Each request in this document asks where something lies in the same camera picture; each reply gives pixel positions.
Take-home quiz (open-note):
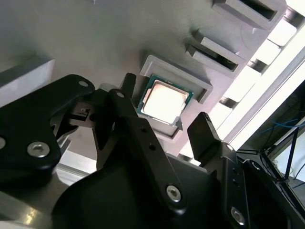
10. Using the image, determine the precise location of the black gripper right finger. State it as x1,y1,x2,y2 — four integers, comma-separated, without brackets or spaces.
187,111,305,229

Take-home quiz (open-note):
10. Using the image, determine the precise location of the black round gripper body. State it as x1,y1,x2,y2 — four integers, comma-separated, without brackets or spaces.
51,152,241,229

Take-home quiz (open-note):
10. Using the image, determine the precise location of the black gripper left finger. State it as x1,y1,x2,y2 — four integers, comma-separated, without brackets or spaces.
0,73,189,212

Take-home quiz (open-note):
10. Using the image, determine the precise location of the CPU with silver top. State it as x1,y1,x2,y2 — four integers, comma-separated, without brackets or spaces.
136,74,195,126

